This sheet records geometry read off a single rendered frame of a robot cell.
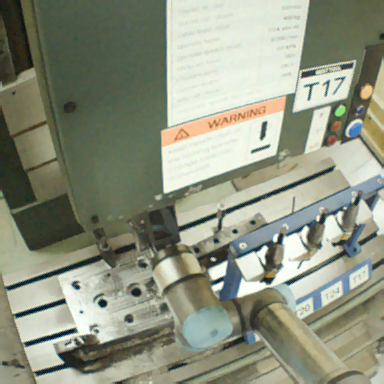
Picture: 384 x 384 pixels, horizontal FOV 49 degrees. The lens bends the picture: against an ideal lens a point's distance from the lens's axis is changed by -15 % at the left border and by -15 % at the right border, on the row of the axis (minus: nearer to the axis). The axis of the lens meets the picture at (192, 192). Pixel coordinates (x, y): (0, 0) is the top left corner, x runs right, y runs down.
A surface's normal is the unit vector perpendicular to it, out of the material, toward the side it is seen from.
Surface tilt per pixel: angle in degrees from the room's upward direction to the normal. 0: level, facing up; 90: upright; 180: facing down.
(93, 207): 90
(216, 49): 90
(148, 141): 90
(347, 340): 8
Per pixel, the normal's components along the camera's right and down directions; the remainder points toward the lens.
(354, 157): -0.36, -0.41
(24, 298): 0.01, -0.59
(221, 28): 0.42, 0.73
